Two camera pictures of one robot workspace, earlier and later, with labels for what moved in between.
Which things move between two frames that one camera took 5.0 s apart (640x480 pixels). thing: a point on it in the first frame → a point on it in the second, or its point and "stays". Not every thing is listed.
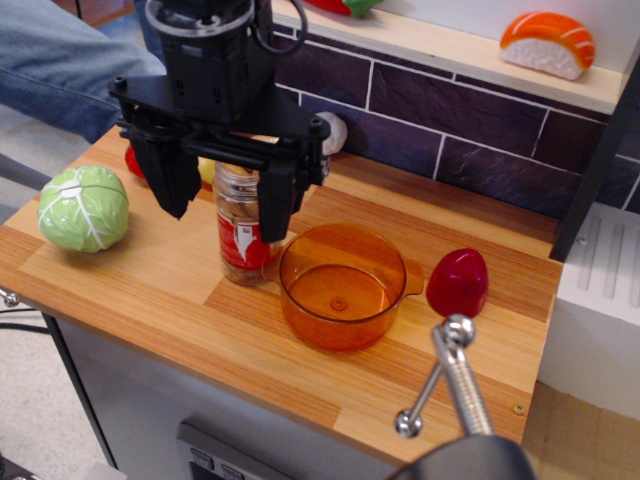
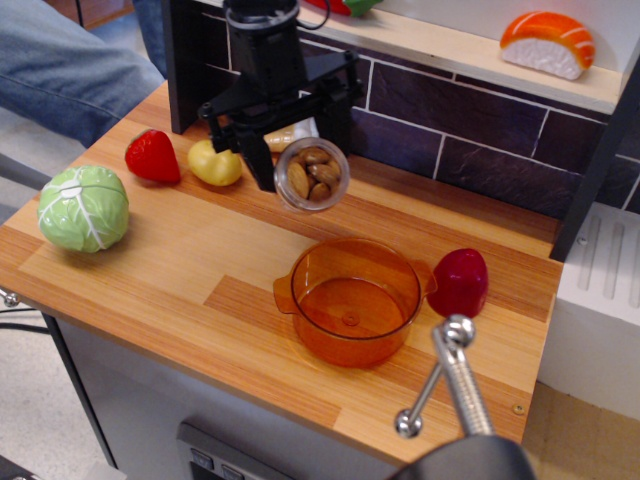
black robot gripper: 219,96 → 271,74
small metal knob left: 11,299 stays
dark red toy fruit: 457,283 stays
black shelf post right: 619,120 stays
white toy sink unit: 592,352 stays
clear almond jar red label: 245,255 → 312,174
